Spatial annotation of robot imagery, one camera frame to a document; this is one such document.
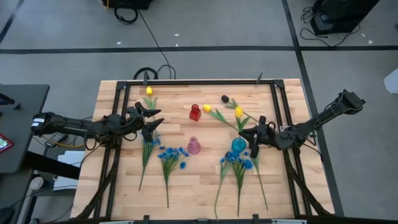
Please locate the teal glass vase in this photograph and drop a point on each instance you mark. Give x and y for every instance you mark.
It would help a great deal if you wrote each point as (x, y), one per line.
(238, 145)

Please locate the white floor object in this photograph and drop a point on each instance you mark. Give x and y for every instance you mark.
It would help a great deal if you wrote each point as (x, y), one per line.
(392, 81)

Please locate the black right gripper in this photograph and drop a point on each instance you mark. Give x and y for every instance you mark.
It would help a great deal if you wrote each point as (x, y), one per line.
(269, 135)

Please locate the green artificial flower stems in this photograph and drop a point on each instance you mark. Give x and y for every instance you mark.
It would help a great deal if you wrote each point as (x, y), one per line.
(238, 112)

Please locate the black desk crossbar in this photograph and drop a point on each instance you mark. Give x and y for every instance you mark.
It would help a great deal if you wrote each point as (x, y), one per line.
(49, 165)

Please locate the black desk device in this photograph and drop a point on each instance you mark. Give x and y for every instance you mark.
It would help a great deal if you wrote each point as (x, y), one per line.
(5, 99)

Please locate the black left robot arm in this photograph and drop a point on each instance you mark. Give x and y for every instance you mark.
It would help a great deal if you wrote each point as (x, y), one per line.
(77, 126)

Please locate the black power adapter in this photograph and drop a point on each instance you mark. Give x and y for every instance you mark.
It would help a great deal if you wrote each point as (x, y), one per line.
(56, 139)

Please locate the white round object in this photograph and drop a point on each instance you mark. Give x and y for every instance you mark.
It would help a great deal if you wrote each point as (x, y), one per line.
(36, 183)

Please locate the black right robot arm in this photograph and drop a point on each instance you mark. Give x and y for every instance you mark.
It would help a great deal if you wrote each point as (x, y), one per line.
(314, 123)

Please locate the black floor equipment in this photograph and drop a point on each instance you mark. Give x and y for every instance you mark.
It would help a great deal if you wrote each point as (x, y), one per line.
(130, 3)

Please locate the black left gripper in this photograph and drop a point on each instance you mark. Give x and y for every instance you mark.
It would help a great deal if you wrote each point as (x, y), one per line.
(133, 123)

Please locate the black equipment case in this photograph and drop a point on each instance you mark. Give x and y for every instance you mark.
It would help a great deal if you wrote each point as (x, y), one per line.
(342, 15)

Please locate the red glass vase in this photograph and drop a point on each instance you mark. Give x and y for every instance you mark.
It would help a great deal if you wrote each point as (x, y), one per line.
(195, 114)

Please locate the pink glass vase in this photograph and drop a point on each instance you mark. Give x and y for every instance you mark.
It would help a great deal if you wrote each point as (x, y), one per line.
(193, 146)

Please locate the dark grey desk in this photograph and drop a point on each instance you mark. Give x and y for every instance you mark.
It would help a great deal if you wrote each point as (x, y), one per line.
(21, 130)

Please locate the red-edged tablet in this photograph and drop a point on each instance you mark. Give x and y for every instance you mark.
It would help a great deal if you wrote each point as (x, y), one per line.
(4, 143)

